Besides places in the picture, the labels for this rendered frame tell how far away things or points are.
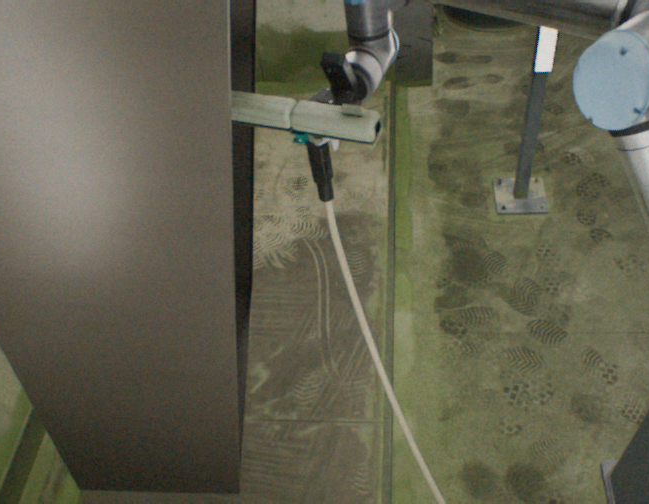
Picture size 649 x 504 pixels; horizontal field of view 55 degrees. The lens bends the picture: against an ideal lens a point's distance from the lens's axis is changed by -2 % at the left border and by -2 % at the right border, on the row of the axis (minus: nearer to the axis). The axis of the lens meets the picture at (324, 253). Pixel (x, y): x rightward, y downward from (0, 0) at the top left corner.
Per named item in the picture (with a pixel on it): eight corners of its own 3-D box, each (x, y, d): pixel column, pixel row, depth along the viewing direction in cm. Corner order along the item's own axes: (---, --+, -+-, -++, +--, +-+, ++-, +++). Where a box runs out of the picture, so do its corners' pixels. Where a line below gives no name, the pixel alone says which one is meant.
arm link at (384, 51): (357, 16, 133) (362, 58, 140) (335, 45, 125) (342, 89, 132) (399, 18, 129) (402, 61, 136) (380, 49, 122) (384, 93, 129)
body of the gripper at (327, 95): (350, 143, 120) (371, 107, 127) (347, 105, 113) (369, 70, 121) (314, 137, 122) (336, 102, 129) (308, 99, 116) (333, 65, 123)
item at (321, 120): (389, 200, 121) (381, 101, 104) (380, 218, 118) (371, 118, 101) (179, 159, 138) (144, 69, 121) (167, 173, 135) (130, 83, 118)
